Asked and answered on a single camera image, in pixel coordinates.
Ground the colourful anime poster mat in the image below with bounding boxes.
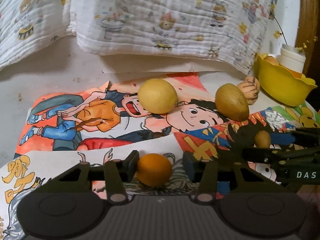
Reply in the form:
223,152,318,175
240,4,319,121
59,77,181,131
0,71,320,240

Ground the yellow lemon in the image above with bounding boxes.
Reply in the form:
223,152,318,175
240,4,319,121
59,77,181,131
137,79,178,114

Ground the striped melon fruit left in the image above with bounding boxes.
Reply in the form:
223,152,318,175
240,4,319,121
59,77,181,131
237,76,260,105

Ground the yellow plastic bowl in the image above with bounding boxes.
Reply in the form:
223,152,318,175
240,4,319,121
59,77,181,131
253,53,317,107

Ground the white cartoon blanket left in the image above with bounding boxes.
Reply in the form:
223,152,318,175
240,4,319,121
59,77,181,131
1,0,72,68

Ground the white cartoon blanket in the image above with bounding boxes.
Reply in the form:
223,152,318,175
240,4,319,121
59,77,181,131
70,0,278,74
1,0,72,68

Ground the peach in yellow bowl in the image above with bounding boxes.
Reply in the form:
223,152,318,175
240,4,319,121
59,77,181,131
264,56,279,66

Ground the white and orange jar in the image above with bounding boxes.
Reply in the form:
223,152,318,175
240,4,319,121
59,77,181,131
276,44,306,74

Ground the yellow flower twig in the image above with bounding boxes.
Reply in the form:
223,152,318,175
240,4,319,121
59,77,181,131
272,15,318,54

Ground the white cartoon blanket right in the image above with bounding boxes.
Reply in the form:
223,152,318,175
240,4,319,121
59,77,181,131
70,0,278,74

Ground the green-yellow oval fruit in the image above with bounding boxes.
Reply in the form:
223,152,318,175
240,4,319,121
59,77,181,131
215,83,249,121

